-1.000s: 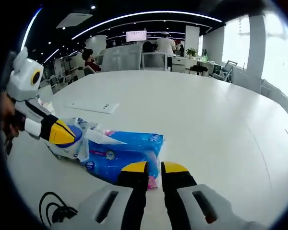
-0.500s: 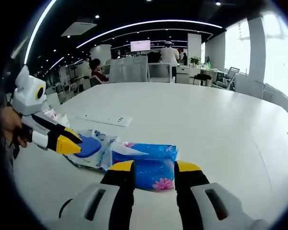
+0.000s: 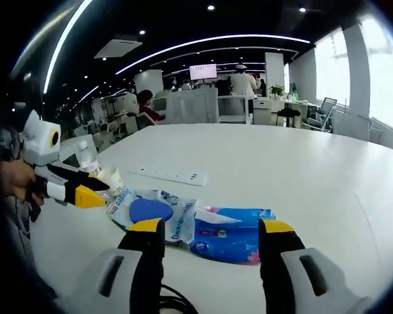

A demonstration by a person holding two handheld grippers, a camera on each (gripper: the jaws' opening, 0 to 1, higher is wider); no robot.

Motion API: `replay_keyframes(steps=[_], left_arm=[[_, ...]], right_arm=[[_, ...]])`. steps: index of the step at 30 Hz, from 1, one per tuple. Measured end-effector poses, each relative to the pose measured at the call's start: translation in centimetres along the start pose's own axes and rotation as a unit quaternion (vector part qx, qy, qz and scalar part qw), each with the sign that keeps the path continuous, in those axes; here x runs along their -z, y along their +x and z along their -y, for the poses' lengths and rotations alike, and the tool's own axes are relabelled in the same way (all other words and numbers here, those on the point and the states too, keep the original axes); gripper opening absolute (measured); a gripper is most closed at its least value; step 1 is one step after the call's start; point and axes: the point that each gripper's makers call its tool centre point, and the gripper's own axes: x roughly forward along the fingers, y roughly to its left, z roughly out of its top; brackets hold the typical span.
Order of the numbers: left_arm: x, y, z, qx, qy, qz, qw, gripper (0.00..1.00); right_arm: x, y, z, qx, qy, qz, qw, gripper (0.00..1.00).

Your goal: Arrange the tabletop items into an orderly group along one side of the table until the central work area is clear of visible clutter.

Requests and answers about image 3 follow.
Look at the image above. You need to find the clear plastic water bottle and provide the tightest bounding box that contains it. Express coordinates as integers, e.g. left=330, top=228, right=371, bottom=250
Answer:
left=77, top=140, right=103, bottom=179

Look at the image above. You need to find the large bright window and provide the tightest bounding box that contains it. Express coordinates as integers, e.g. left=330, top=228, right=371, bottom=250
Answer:
left=360, top=16, right=393, bottom=138

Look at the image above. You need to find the white table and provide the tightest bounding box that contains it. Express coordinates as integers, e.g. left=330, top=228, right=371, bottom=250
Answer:
left=29, top=123, right=393, bottom=314

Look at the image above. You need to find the blue tissue pack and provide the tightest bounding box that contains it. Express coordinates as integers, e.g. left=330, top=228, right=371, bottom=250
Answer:
left=188, top=205, right=278, bottom=265

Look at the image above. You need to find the straight ceiling light strip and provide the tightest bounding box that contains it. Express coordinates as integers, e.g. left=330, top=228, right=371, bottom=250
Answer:
left=42, top=0, right=93, bottom=96

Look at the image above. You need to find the wall display screen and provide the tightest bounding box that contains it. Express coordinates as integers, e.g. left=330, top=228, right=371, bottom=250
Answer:
left=189, top=64, right=218, bottom=80

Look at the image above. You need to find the ceiling air vent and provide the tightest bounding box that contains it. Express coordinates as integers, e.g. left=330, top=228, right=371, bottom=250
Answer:
left=94, top=39, right=143, bottom=60

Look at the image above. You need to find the narrow bright window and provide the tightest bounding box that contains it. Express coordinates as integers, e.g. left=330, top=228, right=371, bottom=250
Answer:
left=314, top=27, right=351, bottom=105

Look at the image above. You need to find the person's light shirt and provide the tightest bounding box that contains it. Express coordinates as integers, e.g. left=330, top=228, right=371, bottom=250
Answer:
left=0, top=192, right=35, bottom=266

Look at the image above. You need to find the black cable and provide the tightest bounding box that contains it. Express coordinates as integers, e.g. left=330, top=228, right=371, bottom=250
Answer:
left=159, top=283, right=198, bottom=314

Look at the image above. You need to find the white paper cup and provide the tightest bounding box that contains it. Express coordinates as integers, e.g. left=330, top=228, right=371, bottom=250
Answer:
left=96, top=166, right=122, bottom=194

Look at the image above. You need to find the person's left hand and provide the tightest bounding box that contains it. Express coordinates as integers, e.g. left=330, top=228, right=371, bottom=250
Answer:
left=0, top=160, right=45, bottom=206

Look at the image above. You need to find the clear bag with blue pad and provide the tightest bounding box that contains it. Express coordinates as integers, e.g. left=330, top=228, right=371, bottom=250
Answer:
left=106, top=186, right=200, bottom=245

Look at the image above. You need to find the white power strip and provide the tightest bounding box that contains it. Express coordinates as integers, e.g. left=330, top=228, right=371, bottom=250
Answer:
left=128, top=166, right=209, bottom=186

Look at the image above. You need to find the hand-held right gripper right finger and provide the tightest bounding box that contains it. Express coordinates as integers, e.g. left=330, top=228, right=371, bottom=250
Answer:
left=257, top=218, right=364, bottom=314

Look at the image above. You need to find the black mesh office chair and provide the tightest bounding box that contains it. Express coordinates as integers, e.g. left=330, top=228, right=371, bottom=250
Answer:
left=306, top=97, right=338, bottom=131

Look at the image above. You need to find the curved ceiling light strip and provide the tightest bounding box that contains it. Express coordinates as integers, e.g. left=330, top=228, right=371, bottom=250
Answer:
left=116, top=34, right=312, bottom=75

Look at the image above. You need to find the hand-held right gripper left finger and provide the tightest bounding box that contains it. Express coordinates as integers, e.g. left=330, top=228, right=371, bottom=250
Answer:
left=73, top=218, right=167, bottom=314

